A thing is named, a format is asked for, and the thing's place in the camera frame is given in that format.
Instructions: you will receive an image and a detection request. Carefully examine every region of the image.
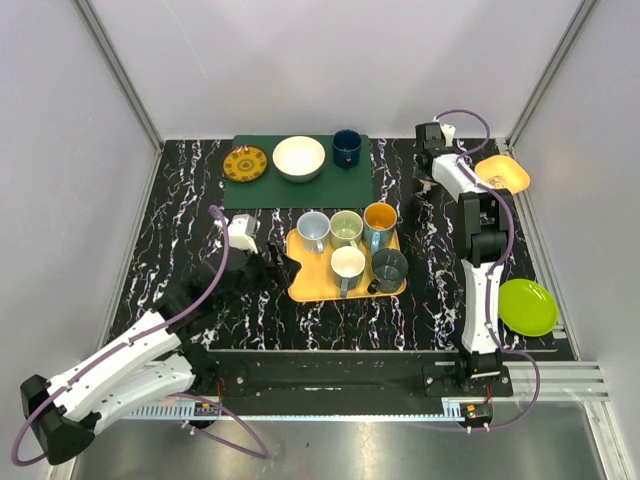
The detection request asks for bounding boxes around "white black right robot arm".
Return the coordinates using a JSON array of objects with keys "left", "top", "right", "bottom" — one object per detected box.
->
[{"left": 415, "top": 121, "right": 514, "bottom": 397}]

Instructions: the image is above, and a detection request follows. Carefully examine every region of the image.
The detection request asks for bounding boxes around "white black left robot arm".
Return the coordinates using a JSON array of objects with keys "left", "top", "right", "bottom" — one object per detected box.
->
[{"left": 20, "top": 243, "right": 301, "bottom": 465}]

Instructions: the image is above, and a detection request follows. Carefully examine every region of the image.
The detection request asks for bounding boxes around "light blue mug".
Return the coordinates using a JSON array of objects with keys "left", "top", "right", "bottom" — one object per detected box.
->
[{"left": 296, "top": 211, "right": 330, "bottom": 254}]

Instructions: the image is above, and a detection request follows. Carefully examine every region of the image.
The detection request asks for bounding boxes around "light green mug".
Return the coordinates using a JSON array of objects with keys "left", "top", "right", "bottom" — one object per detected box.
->
[{"left": 330, "top": 210, "right": 364, "bottom": 249}]

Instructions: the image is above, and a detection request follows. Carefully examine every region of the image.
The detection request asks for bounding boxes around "dark teal mug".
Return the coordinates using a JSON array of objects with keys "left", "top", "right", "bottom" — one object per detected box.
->
[{"left": 367, "top": 248, "right": 408, "bottom": 294}]

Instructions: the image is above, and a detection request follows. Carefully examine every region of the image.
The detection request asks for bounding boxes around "yellow patterned plate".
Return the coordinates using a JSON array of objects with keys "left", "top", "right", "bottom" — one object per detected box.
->
[{"left": 222, "top": 145, "right": 269, "bottom": 183}]

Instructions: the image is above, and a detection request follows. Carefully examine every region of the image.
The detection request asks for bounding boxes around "yellow square dish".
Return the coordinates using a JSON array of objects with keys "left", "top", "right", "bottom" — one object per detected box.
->
[{"left": 474, "top": 155, "right": 531, "bottom": 195}]

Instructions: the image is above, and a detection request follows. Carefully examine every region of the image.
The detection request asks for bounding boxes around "lime green plate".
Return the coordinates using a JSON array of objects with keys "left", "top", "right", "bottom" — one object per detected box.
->
[{"left": 498, "top": 279, "right": 559, "bottom": 337}]

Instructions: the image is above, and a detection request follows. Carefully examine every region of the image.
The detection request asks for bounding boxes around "white bowl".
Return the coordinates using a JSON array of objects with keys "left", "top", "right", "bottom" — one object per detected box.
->
[{"left": 272, "top": 136, "right": 326, "bottom": 183}]

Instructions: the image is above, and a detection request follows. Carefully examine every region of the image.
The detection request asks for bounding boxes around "dark green placemat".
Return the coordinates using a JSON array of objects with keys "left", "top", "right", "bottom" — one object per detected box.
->
[{"left": 223, "top": 135, "right": 374, "bottom": 210}]

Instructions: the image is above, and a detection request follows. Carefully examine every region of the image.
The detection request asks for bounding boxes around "aluminium frame rail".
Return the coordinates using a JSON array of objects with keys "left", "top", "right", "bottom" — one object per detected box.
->
[{"left": 506, "top": 361, "right": 609, "bottom": 402}]

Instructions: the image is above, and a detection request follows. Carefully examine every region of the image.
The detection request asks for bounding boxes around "grey mug white inside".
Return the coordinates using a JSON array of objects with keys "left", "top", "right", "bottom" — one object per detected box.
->
[{"left": 330, "top": 246, "right": 366, "bottom": 299}]

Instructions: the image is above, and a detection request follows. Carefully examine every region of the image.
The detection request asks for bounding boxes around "yellow serving tray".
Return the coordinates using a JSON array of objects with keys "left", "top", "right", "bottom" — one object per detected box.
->
[{"left": 286, "top": 228, "right": 408, "bottom": 303}]

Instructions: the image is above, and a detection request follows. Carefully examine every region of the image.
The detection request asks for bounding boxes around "orange and blue mug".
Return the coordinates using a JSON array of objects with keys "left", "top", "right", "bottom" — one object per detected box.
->
[{"left": 362, "top": 202, "right": 398, "bottom": 255}]

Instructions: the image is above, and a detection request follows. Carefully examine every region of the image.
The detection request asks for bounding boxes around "navy blue mug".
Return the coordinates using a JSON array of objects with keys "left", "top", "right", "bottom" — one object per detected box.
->
[{"left": 332, "top": 129, "right": 362, "bottom": 169}]

